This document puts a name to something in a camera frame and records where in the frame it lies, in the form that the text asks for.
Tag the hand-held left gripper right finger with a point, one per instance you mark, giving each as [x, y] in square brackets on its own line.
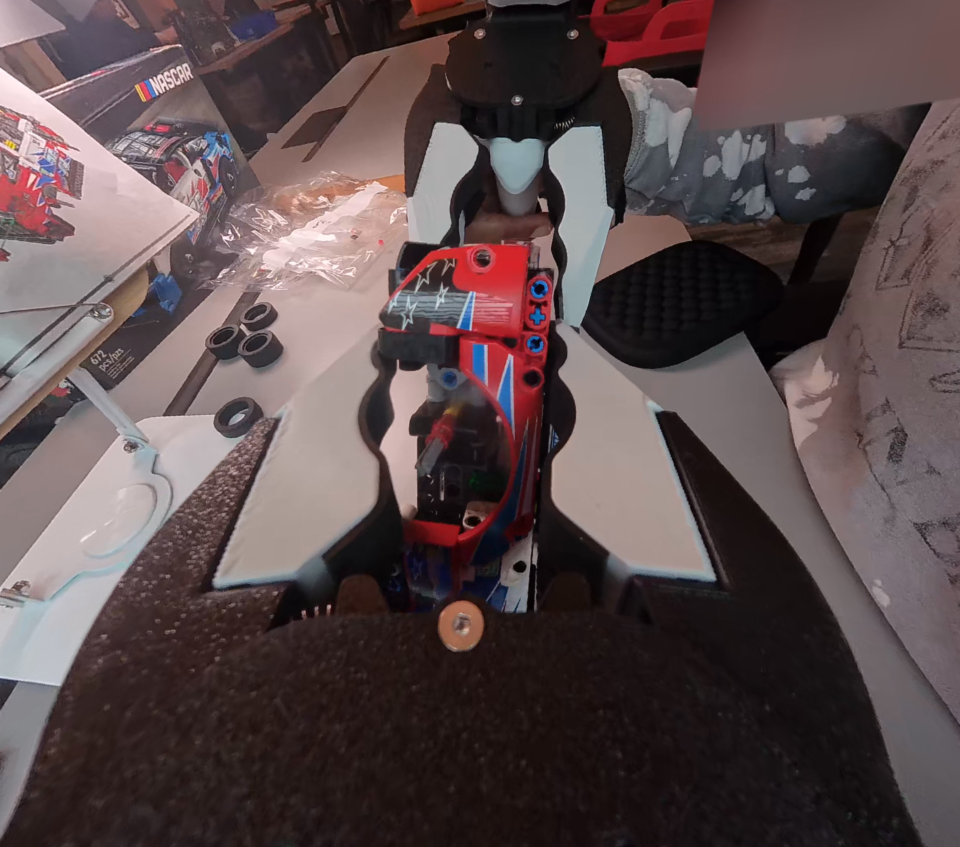
[630, 487]

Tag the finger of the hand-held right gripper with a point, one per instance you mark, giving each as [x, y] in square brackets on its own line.
[439, 187]
[585, 217]

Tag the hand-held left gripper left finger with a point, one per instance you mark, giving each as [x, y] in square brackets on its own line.
[300, 487]

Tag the red brick toy car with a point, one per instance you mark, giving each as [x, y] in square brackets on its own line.
[487, 337]

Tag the person's right forearm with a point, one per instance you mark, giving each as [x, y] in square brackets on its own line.
[735, 172]

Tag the white desk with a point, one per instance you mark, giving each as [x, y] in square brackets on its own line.
[397, 112]

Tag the person's right hand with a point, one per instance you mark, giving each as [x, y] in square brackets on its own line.
[510, 226]

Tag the black toy tire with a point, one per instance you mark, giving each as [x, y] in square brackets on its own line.
[259, 315]
[238, 415]
[224, 342]
[262, 348]

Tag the black wrist rest cushion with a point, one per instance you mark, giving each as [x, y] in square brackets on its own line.
[675, 307]

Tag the clear plastic bag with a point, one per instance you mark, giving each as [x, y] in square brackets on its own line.
[315, 224]

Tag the white booklet stand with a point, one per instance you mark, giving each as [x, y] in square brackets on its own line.
[90, 487]

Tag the toy car cardboard box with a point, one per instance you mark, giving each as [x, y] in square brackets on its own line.
[165, 82]

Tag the white instruction booklet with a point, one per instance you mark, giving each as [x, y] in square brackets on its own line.
[97, 217]

